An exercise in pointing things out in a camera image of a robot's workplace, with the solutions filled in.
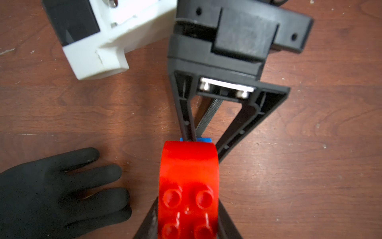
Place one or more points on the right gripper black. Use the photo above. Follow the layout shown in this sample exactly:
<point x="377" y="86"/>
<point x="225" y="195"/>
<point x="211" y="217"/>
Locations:
<point x="219" y="49"/>

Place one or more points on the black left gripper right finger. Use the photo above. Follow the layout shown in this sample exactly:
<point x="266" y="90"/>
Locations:
<point x="226" y="227"/>

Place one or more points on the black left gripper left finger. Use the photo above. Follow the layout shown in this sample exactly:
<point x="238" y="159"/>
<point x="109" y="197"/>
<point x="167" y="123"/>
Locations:
<point x="149" y="226"/>

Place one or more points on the blue lego brick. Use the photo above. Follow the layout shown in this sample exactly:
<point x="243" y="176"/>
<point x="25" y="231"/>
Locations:
<point x="199" y="139"/>

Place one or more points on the red curved lego brick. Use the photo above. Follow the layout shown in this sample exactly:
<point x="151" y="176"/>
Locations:
<point x="188" y="191"/>

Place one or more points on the black work glove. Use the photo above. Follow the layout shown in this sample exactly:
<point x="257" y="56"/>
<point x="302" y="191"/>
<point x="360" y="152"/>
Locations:
<point x="40" y="199"/>

